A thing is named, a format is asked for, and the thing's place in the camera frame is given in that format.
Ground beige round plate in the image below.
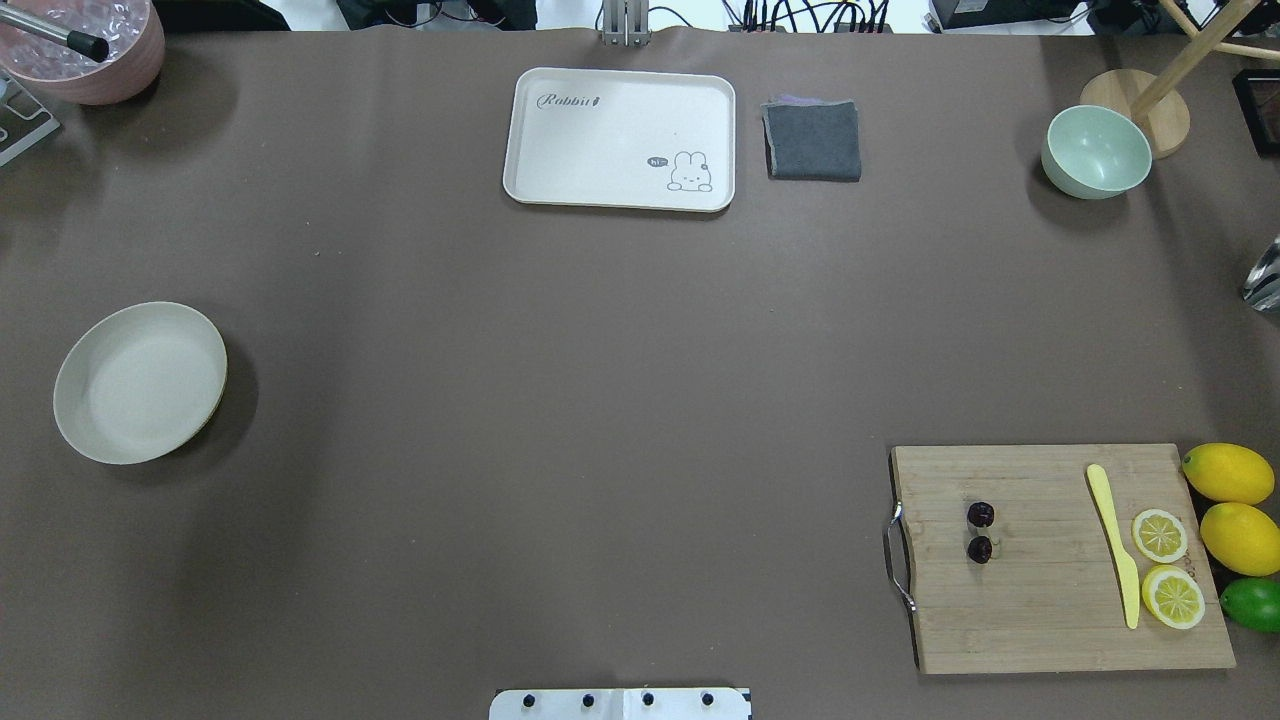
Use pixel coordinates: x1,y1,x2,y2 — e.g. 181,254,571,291
52,301,228,465

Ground cream rabbit tray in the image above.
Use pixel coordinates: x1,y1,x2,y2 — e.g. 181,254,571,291
503,67,736,213

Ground dark red cherry upper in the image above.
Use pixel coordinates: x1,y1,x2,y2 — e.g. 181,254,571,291
966,501,996,530

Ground dark red cherry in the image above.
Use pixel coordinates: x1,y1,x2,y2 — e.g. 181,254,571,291
966,501,996,530
966,536,995,565

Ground dark red cherry lower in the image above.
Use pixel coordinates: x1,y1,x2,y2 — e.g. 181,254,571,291
966,536,995,565

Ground folded grey cloth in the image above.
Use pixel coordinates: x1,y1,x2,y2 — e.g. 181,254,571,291
762,96,861,182

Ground bamboo cutting board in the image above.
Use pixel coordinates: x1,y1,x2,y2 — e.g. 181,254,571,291
884,445,1236,675

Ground mint green bowl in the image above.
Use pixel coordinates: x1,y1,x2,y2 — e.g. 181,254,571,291
1039,105,1153,200

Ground yellow plastic knife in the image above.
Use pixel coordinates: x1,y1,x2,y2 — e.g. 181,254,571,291
1085,462,1142,630

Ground lemon slice upper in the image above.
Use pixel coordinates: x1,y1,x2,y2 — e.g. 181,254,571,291
1130,509,1188,564

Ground lemon slice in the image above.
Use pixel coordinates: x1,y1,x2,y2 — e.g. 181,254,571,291
1140,564,1204,630
1130,509,1188,564

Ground wooden cup rack stand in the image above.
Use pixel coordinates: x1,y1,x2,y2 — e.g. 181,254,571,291
1079,1,1279,159

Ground lemon slice lower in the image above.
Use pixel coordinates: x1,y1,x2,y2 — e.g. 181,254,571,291
1140,564,1204,630

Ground whole yellow lemon upper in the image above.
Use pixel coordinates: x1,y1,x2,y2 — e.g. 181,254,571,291
1181,442,1276,506

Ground whole yellow lemon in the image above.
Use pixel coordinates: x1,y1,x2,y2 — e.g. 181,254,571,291
1181,442,1276,506
1199,502,1279,577

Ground pink bowl with ice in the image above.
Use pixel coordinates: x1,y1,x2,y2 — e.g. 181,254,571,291
0,0,166,108

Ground clear textured glass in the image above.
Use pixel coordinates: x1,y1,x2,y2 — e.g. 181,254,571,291
1240,237,1280,314

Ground whole yellow lemon lower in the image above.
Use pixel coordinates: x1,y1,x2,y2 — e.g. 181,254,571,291
1199,502,1279,577

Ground green lime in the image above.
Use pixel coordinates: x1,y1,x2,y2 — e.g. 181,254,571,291
1220,577,1279,633

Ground aluminium frame post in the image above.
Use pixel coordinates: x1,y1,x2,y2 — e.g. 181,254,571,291
599,0,652,47

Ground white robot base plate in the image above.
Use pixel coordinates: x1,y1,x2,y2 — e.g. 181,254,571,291
488,687,753,719

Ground black handled metal tool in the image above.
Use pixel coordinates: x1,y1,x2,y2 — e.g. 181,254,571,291
1,3,110,63

